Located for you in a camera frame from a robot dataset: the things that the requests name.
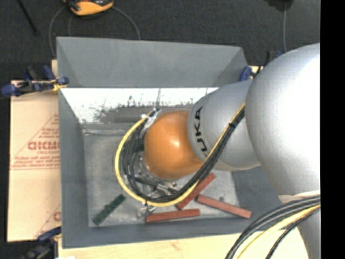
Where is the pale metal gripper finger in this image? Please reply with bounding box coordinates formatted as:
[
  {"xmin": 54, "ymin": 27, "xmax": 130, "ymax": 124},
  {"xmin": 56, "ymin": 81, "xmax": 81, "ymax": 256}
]
[{"xmin": 136, "ymin": 202, "xmax": 155, "ymax": 219}]

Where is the dark green flat block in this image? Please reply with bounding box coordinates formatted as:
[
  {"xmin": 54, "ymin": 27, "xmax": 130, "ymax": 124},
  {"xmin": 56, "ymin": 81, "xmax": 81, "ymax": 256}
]
[{"xmin": 92, "ymin": 194, "xmax": 127, "ymax": 226}]

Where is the brown cardboard board, red print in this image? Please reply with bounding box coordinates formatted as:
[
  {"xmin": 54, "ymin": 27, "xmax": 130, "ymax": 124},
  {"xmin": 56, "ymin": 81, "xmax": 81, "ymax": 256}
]
[{"xmin": 6, "ymin": 79, "xmax": 63, "ymax": 243}]

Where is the red-brown flat block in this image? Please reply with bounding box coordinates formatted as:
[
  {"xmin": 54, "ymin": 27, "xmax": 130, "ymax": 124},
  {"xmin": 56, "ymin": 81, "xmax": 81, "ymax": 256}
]
[
  {"xmin": 145, "ymin": 208, "xmax": 201, "ymax": 224},
  {"xmin": 175, "ymin": 172, "xmax": 217, "ymax": 211},
  {"xmin": 196, "ymin": 194, "xmax": 252, "ymax": 219}
]

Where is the grey metal bin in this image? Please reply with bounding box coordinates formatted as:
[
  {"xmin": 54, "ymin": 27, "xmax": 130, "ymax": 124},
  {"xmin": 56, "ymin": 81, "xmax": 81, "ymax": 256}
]
[{"xmin": 56, "ymin": 36, "xmax": 283, "ymax": 249}]

